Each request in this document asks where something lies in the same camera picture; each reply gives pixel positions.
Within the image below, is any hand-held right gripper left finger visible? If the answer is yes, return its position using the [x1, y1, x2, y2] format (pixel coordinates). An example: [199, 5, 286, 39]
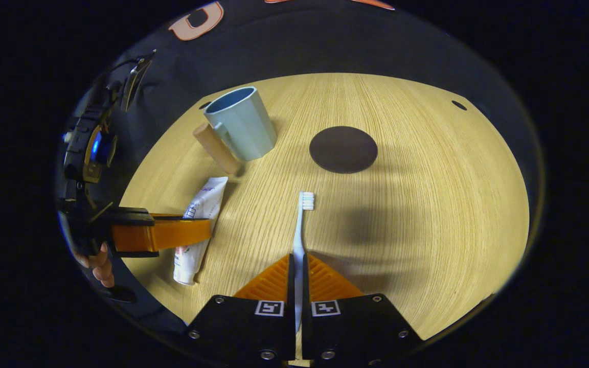
[185, 253, 296, 364]

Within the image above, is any blue cup with wooden handle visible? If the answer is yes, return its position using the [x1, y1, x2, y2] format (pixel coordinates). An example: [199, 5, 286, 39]
[193, 86, 278, 176]

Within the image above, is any black backdrop cloth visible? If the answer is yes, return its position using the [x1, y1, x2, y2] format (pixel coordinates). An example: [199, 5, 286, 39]
[62, 0, 545, 338]

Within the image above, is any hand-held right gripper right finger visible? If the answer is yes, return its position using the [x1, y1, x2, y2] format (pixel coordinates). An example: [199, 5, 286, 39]
[302, 252, 424, 364]

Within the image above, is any round dark brown coaster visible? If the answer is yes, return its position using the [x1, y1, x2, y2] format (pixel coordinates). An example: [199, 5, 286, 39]
[309, 126, 378, 174]

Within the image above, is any white toothbrush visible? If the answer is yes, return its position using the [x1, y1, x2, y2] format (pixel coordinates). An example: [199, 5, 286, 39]
[293, 191, 315, 335]

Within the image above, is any white toothpaste tube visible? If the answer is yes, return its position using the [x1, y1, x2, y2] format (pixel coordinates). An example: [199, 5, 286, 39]
[173, 176, 229, 286]

